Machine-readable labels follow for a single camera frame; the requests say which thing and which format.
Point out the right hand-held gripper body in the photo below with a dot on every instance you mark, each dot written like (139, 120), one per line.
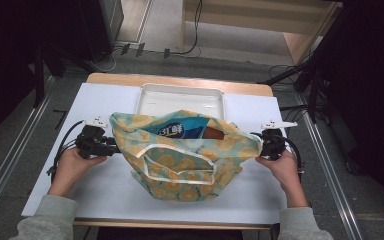
(274, 143)

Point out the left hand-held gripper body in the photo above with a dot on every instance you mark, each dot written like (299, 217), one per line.
(91, 141)

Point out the brown carton box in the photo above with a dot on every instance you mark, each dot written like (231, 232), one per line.
(213, 134)

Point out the blue snack packet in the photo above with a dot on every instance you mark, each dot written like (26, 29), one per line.
(176, 130)

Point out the orange fruit print cloth bag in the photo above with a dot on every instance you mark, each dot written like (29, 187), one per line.
(180, 166)

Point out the white plastic tray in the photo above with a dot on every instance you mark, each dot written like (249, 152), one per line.
(180, 98)

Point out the person's right hand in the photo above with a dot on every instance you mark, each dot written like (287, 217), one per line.
(286, 170)

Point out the person's left hand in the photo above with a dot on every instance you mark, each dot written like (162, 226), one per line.
(75, 166)

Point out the white table mat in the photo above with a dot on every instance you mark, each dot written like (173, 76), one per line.
(90, 190)

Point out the black metal stand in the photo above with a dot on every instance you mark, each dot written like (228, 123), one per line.
(315, 86)

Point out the person's dark trousers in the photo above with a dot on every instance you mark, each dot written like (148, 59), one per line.
(166, 235)

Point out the dark cabinet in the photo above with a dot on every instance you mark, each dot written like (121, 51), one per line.
(106, 20)

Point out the dark curtain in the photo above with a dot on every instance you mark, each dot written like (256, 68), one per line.
(6, 50)
(373, 66)

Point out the metal floor rail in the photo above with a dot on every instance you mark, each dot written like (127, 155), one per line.
(330, 173)
(13, 156)

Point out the small black floor bracket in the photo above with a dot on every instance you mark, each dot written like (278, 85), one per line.
(125, 48)
(140, 49)
(166, 53)

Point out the light wooden furniture frame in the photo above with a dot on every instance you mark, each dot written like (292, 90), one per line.
(246, 16)

